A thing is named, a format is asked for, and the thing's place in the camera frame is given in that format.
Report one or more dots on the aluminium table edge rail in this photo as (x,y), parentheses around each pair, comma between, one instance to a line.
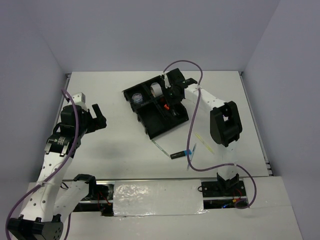
(66,81)

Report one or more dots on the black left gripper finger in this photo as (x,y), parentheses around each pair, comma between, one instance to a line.
(97,110)
(101,122)

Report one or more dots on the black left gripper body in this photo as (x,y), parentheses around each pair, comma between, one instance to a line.
(88,124)

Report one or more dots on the blue capped black highlighter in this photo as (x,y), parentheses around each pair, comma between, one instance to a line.
(181,154)

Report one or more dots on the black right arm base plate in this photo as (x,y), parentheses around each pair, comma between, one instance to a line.
(210,189)

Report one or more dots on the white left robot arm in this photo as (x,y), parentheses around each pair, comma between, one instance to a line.
(46,215)

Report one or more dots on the black compartment tray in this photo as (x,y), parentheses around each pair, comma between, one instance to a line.
(150,113)

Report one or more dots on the clear green pen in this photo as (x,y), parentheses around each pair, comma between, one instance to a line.
(160,148)

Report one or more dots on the clear blue pen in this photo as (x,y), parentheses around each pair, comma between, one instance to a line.
(191,156)

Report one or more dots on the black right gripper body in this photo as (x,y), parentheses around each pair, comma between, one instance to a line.
(170,95)

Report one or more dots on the yellow pen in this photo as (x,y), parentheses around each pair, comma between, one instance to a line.
(204,143)

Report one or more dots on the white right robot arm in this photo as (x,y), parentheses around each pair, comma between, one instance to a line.
(225,128)

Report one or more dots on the clear tape roll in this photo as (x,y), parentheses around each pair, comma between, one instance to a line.
(156,89)

